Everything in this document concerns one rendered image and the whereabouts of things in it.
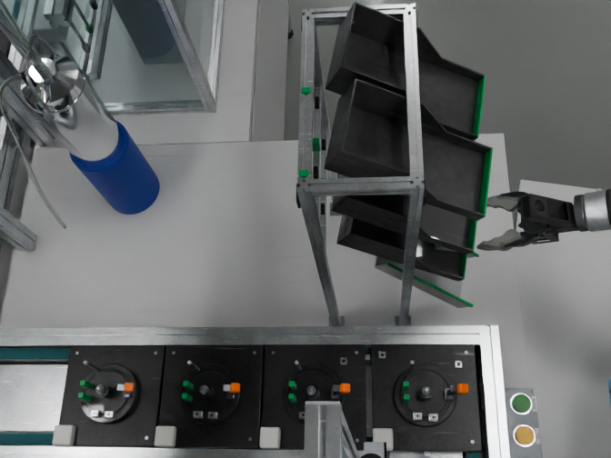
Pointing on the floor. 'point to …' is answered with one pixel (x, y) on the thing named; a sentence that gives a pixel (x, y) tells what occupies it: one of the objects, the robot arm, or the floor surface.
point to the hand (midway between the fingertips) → (479, 224)
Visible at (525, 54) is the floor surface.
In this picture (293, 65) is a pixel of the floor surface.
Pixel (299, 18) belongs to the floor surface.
